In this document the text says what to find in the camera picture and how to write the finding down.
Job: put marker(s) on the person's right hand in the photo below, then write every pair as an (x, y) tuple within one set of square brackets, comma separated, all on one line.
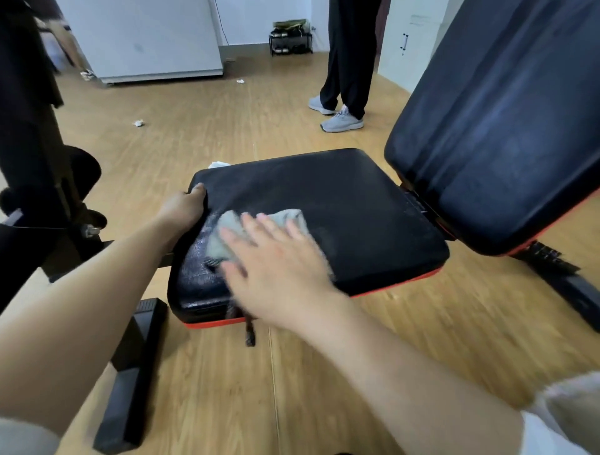
[(281, 281)]

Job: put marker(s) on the person's left hand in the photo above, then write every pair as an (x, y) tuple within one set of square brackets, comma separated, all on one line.
[(183, 211)]

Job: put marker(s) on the grey cleaning cloth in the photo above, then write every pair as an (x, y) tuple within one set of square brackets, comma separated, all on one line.
[(227, 218)]

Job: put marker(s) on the black padded weight bench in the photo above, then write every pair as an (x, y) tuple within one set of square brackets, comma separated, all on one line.
[(328, 201)]

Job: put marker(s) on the person's right forearm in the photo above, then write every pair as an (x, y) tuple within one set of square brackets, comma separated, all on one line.
[(412, 389)]

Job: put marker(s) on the person's left forearm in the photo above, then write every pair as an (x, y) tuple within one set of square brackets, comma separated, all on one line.
[(84, 318)]

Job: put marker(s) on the white box appliance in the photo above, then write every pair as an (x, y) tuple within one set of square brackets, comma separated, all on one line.
[(140, 37)]

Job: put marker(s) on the black shoe rack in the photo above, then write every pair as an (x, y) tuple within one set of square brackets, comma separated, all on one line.
[(290, 44)]

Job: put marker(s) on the white metal filing cabinet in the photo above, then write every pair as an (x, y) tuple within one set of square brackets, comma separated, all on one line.
[(412, 65)]

